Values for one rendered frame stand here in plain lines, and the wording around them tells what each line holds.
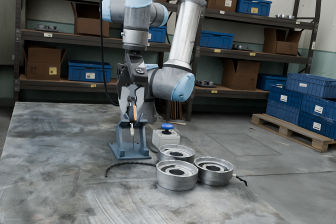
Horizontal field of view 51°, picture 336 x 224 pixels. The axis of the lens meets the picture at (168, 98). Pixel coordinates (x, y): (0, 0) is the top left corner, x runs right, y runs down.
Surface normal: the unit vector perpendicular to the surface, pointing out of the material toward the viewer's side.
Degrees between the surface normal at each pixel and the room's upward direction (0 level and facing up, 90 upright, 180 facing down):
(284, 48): 87
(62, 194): 0
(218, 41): 90
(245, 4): 90
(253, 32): 90
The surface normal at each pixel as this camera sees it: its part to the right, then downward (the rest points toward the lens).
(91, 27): 0.36, 0.09
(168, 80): -0.35, -0.16
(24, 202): 0.11, -0.98
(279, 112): -0.88, 0.00
